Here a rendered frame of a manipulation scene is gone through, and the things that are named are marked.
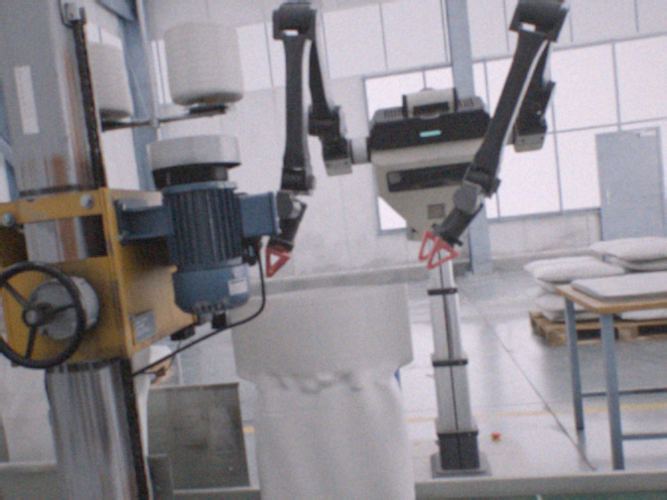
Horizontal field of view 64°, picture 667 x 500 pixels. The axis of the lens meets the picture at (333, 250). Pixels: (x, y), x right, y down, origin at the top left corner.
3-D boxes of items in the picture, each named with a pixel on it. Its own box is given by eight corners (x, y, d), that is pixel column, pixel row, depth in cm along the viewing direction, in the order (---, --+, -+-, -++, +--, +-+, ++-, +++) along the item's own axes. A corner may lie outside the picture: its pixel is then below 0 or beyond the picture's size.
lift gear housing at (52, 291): (103, 330, 98) (94, 271, 97) (85, 338, 92) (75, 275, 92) (50, 335, 99) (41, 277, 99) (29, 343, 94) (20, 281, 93)
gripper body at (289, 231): (267, 242, 133) (278, 214, 132) (269, 237, 143) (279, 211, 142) (292, 252, 134) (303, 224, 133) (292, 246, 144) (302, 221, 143)
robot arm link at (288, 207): (317, 175, 138) (285, 173, 140) (304, 169, 126) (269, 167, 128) (313, 221, 138) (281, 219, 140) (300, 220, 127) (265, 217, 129)
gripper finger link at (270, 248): (254, 274, 132) (268, 238, 131) (256, 269, 139) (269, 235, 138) (280, 284, 133) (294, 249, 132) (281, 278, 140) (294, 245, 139)
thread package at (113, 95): (146, 119, 130) (137, 49, 129) (114, 108, 116) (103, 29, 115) (89, 127, 132) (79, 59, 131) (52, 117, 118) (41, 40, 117)
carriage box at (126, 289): (200, 320, 130) (183, 191, 128) (129, 360, 97) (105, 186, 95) (105, 329, 133) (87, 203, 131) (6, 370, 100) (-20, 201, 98)
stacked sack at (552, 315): (583, 308, 498) (582, 294, 497) (604, 323, 433) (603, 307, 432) (535, 312, 506) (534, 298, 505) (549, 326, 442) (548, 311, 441)
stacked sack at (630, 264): (657, 262, 487) (656, 247, 487) (697, 270, 422) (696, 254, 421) (607, 266, 493) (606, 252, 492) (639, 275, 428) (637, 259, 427)
